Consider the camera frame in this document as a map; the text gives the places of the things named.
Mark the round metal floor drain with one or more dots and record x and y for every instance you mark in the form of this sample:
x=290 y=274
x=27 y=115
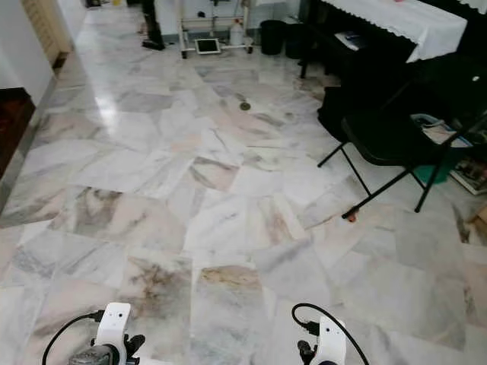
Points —
x=245 y=106

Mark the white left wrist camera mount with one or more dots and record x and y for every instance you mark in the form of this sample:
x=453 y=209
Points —
x=113 y=323

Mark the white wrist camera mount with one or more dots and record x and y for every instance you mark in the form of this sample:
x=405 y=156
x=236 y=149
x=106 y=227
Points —
x=113 y=323
x=331 y=341

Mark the stack of magazines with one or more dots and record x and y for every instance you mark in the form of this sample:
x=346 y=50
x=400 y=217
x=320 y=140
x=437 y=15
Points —
x=472 y=175

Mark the light wooden door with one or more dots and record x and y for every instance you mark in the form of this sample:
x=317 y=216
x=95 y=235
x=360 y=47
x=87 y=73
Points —
x=46 y=26

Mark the black covered table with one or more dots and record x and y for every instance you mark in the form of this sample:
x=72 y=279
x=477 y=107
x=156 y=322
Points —
x=329 y=53

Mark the white metal rack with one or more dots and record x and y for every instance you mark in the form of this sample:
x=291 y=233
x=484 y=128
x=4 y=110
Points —
x=183 y=26

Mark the black waste bin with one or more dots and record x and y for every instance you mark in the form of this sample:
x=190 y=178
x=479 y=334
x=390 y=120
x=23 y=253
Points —
x=272 y=36
x=295 y=40

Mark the white framed tablet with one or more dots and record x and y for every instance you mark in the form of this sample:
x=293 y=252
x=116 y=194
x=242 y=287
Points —
x=207 y=46

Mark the white plastic bottle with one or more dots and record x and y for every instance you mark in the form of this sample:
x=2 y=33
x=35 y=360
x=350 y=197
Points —
x=237 y=33

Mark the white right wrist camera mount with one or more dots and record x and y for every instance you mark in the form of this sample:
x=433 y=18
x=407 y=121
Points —
x=331 y=341

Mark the black floor stand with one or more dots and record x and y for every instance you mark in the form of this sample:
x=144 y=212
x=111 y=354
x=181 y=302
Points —
x=152 y=29

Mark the stack of papers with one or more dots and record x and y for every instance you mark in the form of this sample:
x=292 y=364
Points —
x=437 y=131

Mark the white lace tablecloth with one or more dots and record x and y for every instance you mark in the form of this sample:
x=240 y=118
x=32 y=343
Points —
x=403 y=21

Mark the black folding chair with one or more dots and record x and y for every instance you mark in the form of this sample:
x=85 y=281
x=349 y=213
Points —
x=388 y=141

